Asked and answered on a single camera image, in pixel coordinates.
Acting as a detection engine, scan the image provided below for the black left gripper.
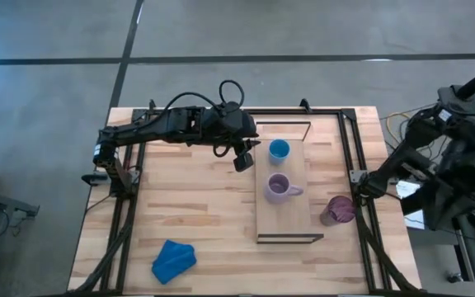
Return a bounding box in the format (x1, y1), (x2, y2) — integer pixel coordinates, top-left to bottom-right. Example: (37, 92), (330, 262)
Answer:
(204, 101), (262, 173)

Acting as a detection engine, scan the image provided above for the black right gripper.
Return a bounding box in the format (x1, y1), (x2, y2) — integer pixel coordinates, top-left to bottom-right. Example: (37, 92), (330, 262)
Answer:
(357, 142), (432, 200)

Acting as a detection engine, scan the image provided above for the light blue plastic cup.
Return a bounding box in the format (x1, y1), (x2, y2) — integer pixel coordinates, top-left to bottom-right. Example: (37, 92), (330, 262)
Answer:
(268, 139), (292, 167)

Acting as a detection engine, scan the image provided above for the lilac ceramic mug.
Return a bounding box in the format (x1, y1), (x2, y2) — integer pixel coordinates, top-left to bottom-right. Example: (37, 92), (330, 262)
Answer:
(263, 172), (305, 205)

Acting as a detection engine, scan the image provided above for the purple ribbed tumbler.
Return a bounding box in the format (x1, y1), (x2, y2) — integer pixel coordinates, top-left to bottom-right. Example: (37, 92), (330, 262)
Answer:
(319, 195), (357, 228)

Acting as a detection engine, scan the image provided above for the wooden tray board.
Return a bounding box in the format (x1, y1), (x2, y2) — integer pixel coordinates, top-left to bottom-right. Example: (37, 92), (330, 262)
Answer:
(254, 120), (325, 245)

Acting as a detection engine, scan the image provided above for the blue folded cloth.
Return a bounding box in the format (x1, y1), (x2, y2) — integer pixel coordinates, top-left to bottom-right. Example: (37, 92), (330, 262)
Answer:
(151, 239), (198, 285)

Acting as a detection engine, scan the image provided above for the grey side desk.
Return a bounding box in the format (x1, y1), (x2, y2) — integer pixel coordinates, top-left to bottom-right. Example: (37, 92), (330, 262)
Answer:
(0, 184), (40, 219)

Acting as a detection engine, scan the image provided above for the black aluminium table frame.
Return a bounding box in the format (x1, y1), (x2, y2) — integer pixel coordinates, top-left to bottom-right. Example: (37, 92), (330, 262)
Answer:
(72, 98), (420, 296)

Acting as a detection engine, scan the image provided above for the yellow cable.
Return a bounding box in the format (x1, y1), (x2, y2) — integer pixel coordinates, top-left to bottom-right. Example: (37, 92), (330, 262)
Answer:
(385, 111), (412, 144)

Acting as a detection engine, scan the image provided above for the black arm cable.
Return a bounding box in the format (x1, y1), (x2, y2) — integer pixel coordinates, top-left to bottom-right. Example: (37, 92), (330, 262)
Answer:
(154, 79), (246, 125)

